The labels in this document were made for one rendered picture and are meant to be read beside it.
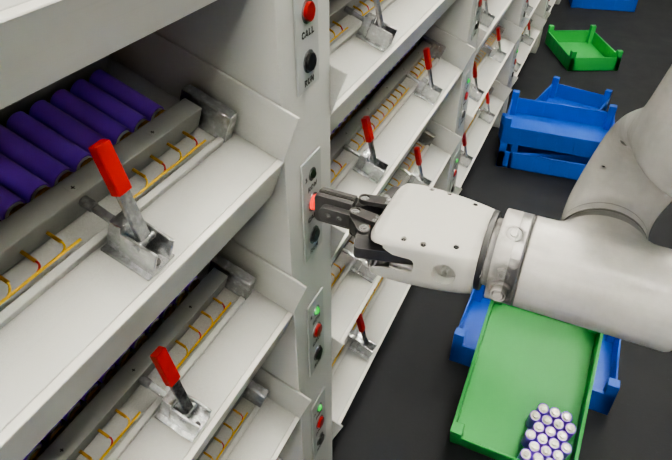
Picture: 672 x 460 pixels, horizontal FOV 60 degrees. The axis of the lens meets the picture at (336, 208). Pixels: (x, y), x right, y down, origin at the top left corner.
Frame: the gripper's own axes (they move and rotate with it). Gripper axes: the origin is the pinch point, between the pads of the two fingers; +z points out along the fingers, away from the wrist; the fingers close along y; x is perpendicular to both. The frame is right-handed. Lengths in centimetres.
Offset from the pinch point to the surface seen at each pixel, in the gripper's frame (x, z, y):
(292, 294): -8.8, 2.7, -5.0
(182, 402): -7.7, 4.7, -20.9
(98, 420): -6.8, 9.3, -25.6
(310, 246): -5.4, 2.6, -0.8
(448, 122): -24, 4, 65
